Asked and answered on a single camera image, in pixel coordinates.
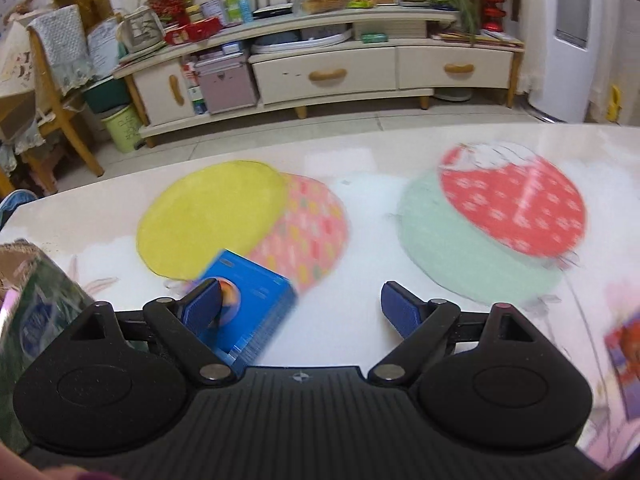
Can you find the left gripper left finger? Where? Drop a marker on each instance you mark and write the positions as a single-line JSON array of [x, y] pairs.
[[178, 325]]

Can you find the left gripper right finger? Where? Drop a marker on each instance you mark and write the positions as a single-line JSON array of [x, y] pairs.
[[424, 327]]

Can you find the blue product box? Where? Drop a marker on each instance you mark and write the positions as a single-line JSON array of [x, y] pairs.
[[255, 301]]

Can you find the green cardboard storage box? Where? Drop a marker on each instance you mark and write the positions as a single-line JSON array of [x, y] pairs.
[[46, 302]]

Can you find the green waste bin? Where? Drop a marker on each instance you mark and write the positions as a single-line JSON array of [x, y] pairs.
[[123, 125]]

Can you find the pink storage box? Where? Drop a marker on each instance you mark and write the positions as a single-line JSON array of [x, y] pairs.
[[226, 83]]

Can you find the cream tv cabinet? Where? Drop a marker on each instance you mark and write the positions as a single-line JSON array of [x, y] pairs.
[[387, 55]]

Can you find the yellow detergent bottle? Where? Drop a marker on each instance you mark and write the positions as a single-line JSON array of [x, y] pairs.
[[614, 104]]

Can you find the red gift box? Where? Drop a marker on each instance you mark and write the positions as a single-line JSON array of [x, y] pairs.
[[193, 32]]

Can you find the wooden chair with lace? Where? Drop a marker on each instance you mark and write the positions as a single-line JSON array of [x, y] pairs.
[[62, 66]]

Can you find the red lantern ornament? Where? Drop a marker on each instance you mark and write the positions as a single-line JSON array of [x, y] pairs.
[[492, 15]]

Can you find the red berry branch decoration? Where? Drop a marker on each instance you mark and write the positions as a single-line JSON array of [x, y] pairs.
[[170, 12]]

